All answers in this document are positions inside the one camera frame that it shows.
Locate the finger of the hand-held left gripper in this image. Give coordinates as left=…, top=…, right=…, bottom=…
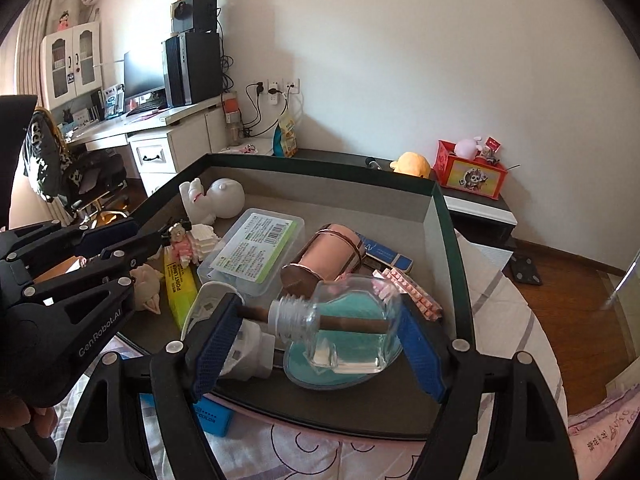
left=0, top=218, right=142, bottom=275
left=9, top=219, right=194, bottom=312

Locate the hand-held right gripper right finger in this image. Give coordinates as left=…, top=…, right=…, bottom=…
left=397, top=304, right=576, bottom=480

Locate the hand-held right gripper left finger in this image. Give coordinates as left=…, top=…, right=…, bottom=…
left=54, top=292, right=246, bottom=480

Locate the pale pink animal toy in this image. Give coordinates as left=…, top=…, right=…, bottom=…
left=129, top=265, right=164, bottom=314

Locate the pink white block figure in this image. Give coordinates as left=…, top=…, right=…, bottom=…
left=167, top=220, right=222, bottom=267

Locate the yellow tube pack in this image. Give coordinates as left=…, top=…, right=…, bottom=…
left=163, top=248, right=199, bottom=332

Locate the pink brick block toy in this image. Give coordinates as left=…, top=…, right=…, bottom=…
left=372, top=266, right=446, bottom=324

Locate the clear glass bottle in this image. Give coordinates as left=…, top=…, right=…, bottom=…
left=270, top=277, right=407, bottom=376

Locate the teal oval clear container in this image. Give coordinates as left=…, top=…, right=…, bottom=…
left=282, top=290, right=407, bottom=391

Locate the clear plastic lidded box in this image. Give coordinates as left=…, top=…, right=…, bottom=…
left=196, top=208, right=306, bottom=297

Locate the dark blue long carton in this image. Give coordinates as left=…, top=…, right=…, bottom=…
left=357, top=232, right=414, bottom=274

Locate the rose gold cylinder container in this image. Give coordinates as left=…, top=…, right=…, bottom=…
left=280, top=224, right=372, bottom=307

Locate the pink storage box dark rim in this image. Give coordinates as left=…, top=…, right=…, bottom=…
left=106, top=152, right=475, bottom=443

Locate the person's left hand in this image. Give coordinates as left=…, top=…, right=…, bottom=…
left=0, top=394, right=59, bottom=440

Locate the black office chair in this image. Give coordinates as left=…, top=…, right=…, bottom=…
left=55, top=152, right=132, bottom=227

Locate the bright blue flat box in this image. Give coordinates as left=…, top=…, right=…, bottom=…
left=140, top=392, right=236, bottom=439

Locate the white animal figurine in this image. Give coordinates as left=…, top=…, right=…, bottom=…
left=179, top=178, right=217, bottom=225

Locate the white striped bedsheet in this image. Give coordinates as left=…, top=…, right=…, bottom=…
left=50, top=230, right=569, bottom=480

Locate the white round figurine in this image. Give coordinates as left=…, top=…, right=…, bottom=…
left=206, top=178, right=246, bottom=219

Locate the white desk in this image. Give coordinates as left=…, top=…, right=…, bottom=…
left=65, top=92, right=232, bottom=197

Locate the black white printed jacket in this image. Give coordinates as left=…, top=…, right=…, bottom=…
left=22, top=108, right=69, bottom=204

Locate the blue white carton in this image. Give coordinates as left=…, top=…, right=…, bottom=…
left=103, top=85, right=125, bottom=119

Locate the black floor scale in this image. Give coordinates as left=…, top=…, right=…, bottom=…
left=505, top=252, right=544, bottom=286

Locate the black white nightstand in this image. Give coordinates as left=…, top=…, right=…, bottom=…
left=440, top=180, right=519, bottom=249

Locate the black computer monitor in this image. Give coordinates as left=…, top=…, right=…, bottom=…
left=122, top=51, right=167, bottom=111

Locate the orange white bottle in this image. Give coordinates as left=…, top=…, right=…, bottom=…
left=222, top=91, right=240, bottom=147

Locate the white glass-door cabinet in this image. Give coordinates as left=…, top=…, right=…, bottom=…
left=40, top=22, right=104, bottom=111

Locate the yellow blue snack bag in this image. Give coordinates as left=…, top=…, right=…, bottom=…
left=272, top=112, right=299, bottom=157

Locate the red printed crate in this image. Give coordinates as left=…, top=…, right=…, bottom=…
left=432, top=140, right=510, bottom=201

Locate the black computer tower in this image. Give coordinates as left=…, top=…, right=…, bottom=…
left=161, top=31, right=224, bottom=108

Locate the yellow plush toy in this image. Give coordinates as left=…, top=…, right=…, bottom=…
left=391, top=152, right=431, bottom=177

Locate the striped beige curtain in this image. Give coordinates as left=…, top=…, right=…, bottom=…
left=14, top=0, right=77, bottom=111

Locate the pink embroidered pillow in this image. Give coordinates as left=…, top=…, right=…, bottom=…
left=567, top=390, right=640, bottom=480

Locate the pink white toy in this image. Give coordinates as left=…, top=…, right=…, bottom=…
left=454, top=137, right=484, bottom=161

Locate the black box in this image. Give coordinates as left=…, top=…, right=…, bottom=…
left=171, top=0, right=219, bottom=35

